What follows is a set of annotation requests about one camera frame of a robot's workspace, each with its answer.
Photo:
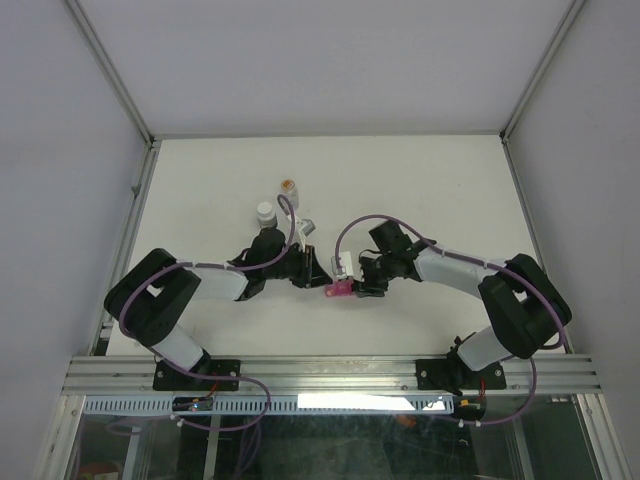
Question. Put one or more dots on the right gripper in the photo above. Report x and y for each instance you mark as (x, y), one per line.
(368, 286)

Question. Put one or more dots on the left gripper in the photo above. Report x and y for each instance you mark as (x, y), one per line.
(311, 273)

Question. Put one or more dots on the pink pill organizer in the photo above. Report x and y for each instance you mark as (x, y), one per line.
(340, 288)

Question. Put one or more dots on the white blue pill bottle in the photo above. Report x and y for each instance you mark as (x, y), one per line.
(266, 215)

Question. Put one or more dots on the clear glass pill bottle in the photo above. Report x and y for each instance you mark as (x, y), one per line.
(292, 196)

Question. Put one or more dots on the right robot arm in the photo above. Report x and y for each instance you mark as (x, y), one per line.
(524, 308)

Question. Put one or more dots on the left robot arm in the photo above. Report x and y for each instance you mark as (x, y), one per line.
(150, 300)

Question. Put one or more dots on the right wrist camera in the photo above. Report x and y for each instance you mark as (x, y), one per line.
(342, 266)

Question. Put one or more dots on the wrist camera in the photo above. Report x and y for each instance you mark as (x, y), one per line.
(303, 228)
(342, 266)

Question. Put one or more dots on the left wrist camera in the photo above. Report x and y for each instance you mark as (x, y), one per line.
(303, 228)

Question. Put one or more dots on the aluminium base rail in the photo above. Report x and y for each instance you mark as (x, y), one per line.
(547, 373)

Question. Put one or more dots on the white slotted cable duct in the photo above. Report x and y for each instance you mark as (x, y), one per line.
(299, 404)

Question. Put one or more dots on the left aluminium frame post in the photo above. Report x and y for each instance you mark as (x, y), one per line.
(87, 31)

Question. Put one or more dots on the aluminium frame post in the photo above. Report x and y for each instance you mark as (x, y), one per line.
(87, 31)
(544, 63)

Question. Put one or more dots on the right aluminium frame post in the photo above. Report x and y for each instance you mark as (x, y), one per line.
(544, 63)

